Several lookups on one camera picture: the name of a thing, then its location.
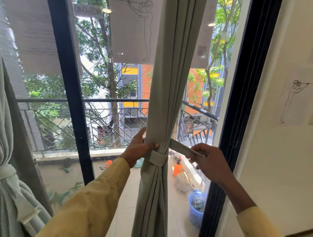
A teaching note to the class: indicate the green plant in dark pot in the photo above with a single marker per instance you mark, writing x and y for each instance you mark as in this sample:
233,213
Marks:
61,195

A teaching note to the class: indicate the white plastic jug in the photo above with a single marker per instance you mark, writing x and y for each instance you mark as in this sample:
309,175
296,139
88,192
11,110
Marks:
183,183

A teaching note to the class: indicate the orange object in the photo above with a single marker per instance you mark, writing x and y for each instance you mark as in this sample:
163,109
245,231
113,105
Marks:
106,164

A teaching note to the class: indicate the large grey paper sheet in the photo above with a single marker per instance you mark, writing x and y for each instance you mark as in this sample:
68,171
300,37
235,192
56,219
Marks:
34,36

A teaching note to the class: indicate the black ribbed door frame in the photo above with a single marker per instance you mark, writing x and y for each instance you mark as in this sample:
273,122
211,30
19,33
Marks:
244,97

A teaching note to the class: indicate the black sliding door frame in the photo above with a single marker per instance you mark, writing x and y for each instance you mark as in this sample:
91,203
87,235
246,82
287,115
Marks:
71,97

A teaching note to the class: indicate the person's left forearm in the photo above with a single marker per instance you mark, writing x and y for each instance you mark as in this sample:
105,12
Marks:
90,207

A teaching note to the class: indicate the dark textured window post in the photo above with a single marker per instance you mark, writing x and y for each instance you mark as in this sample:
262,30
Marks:
22,146

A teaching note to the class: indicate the figure drawing paper sheet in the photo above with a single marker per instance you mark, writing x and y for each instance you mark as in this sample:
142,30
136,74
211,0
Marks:
132,31
293,102

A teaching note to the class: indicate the blue plastic bucket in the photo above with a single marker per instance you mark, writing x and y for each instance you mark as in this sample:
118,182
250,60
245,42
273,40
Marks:
196,207

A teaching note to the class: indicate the person's right hand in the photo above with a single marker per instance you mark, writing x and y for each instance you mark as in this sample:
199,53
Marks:
212,163

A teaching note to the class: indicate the light grey curtain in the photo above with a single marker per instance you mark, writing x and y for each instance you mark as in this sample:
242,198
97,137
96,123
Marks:
171,61
7,146

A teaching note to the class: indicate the black metal balcony railing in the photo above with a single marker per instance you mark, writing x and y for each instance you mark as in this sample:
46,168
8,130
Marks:
110,100

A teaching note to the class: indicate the paper sheet with square code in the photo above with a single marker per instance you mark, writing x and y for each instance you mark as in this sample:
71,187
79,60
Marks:
203,36

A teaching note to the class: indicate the person's right forearm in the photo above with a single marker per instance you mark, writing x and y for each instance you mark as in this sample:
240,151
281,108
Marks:
239,197

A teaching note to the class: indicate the narrow printed paper strip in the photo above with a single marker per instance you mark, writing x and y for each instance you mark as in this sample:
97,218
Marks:
88,9

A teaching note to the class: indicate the person's left hand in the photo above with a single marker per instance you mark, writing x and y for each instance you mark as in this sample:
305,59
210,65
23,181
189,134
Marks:
137,151

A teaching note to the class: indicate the orange brick building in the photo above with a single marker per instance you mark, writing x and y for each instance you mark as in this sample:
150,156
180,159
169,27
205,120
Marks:
146,80

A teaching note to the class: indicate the orange spray bottle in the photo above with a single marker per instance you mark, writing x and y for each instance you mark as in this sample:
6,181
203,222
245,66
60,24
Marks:
178,167

